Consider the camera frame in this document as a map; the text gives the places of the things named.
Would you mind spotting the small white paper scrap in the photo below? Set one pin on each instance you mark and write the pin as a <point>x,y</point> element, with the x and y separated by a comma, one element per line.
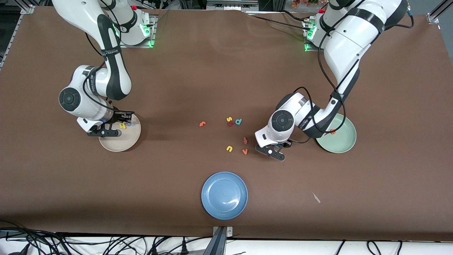
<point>316,197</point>

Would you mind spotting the orange plant decoration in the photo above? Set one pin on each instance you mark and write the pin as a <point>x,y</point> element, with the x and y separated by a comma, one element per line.
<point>300,3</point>

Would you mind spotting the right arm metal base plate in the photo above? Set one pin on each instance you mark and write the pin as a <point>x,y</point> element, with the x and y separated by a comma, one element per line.
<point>153,35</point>

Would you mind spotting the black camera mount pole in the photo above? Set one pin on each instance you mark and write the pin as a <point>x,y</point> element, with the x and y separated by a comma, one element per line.
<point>216,244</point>

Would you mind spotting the aluminium corner profile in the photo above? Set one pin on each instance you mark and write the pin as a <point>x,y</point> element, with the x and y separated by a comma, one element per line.
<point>28,9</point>
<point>433,17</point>

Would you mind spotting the beige round plate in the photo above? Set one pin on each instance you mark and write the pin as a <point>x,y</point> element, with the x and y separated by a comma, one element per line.
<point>122,141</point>

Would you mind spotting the blue round plate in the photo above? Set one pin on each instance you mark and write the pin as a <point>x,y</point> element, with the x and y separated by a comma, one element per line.
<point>224,195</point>

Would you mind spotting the silver camera mount bracket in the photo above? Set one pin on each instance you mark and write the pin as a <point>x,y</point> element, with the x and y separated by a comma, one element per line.
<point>229,232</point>

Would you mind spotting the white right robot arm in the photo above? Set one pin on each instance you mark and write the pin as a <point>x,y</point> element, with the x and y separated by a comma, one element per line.
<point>88,14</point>

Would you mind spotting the black power plug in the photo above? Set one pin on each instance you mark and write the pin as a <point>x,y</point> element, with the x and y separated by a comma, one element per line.
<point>184,247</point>

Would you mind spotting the pale green round plate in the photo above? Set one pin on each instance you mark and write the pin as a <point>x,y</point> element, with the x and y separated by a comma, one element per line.
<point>343,141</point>

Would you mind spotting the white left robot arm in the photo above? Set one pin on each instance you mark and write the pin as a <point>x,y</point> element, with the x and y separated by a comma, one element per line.
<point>354,35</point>

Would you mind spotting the aluminium frame beam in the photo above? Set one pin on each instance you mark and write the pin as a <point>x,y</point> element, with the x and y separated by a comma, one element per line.
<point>230,5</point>

